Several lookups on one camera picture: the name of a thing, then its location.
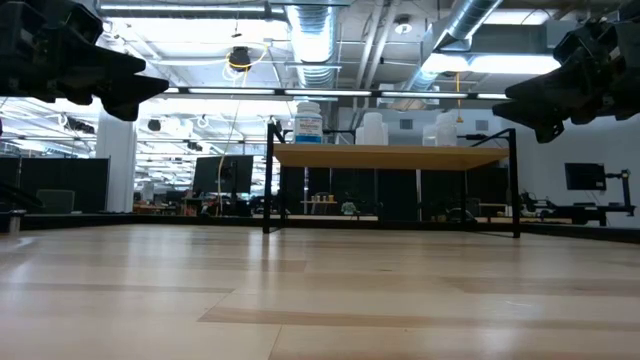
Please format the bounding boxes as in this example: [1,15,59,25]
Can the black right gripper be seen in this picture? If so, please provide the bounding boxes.
[492,19,640,145]

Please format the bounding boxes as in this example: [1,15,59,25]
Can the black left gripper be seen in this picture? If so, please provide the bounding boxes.
[0,0,170,123]

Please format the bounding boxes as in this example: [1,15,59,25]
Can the white labelled medicine bottle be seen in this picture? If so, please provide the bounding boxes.
[293,101,324,145]

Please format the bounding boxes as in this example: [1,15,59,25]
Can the black monitor on arm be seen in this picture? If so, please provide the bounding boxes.
[564,162,607,192]

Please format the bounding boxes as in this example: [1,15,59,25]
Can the wooden shelf with black legs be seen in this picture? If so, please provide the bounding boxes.
[262,118,522,240]

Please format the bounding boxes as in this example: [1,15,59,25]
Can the bright ceiling light panel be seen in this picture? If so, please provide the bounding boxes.
[422,52,562,76]

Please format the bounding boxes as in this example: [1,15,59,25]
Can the white pillar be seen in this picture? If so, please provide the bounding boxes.
[95,112,137,214]

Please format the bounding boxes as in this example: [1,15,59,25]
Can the black equipment bench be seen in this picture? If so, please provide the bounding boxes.
[519,189,637,227]

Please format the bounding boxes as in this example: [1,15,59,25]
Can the black partition panel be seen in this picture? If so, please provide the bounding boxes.
[0,156,111,216]

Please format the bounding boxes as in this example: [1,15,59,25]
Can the grey office chair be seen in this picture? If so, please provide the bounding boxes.
[33,188,76,215]

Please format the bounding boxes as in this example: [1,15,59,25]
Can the yellow hanging cable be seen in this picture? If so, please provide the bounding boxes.
[453,72,464,125]

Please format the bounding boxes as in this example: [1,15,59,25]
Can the slanted silver ventilation duct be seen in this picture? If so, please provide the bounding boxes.
[394,0,504,109]

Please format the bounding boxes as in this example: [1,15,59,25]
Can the black ceiling camera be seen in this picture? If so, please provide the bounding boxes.
[227,45,253,73]

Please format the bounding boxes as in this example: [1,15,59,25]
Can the black metal table frame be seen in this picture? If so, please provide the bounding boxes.
[0,212,640,246]

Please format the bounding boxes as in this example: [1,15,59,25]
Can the grey metal post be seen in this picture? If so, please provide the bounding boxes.
[7,209,26,235]

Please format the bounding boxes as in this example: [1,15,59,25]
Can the straight silver ventilation duct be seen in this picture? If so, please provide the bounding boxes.
[285,2,346,89]

